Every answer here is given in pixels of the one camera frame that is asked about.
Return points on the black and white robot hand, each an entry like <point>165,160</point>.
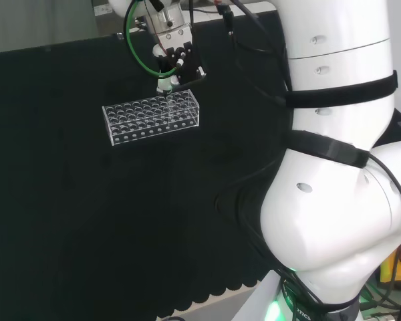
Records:
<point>183,63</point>

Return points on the clear glass test tube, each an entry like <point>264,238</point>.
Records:
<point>170,102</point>

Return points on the clear plastic test tube rack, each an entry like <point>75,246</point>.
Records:
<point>147,117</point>

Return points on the black bench cloth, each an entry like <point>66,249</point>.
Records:
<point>87,200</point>

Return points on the yellow stop button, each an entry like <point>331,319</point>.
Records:
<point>392,264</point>

